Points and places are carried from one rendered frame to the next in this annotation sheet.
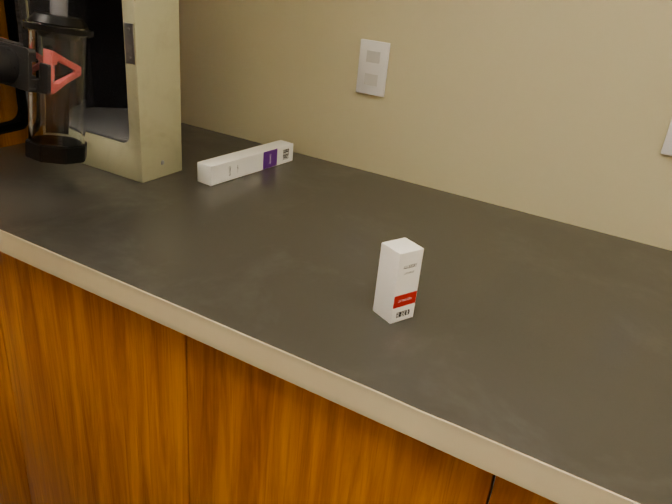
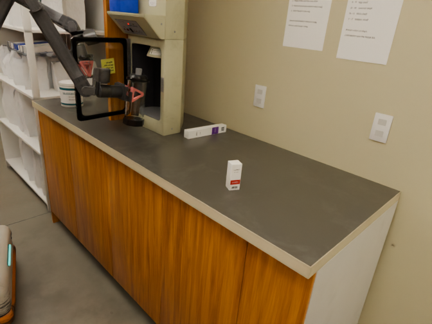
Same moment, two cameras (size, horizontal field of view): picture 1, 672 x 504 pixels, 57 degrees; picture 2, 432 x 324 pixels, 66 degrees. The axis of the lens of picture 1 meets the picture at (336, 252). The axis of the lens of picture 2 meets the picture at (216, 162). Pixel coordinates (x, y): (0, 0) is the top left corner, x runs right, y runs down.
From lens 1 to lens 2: 0.50 m
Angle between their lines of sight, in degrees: 14
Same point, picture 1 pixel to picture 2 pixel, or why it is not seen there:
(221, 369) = (171, 200)
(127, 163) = (159, 128)
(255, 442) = (180, 229)
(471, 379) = (247, 209)
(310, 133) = (236, 121)
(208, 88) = (199, 100)
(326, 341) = (203, 192)
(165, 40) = (175, 83)
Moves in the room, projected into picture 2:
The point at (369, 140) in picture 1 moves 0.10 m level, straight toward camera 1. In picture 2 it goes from (258, 125) to (253, 130)
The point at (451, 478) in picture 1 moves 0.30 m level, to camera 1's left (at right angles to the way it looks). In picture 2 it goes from (236, 243) to (153, 222)
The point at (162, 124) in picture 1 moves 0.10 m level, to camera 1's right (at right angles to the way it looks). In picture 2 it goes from (172, 114) to (191, 117)
